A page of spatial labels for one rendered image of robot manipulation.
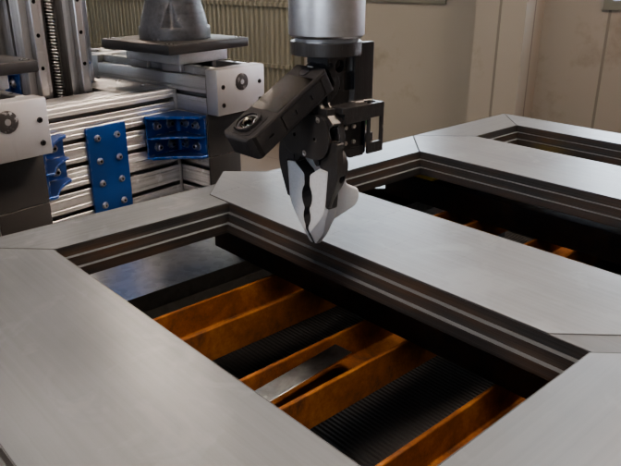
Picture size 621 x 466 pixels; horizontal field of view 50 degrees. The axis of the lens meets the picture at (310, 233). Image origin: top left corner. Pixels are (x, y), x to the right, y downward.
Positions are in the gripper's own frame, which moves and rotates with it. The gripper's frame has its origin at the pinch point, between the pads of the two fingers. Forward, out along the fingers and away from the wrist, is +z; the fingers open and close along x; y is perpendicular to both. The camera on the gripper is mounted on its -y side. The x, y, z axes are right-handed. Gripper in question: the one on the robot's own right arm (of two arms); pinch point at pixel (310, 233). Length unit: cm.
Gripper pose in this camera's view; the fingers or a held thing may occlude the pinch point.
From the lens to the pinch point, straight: 72.9
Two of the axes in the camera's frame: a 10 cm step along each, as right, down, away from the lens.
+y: 7.4, -2.5, 6.3
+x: -6.7, -2.7, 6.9
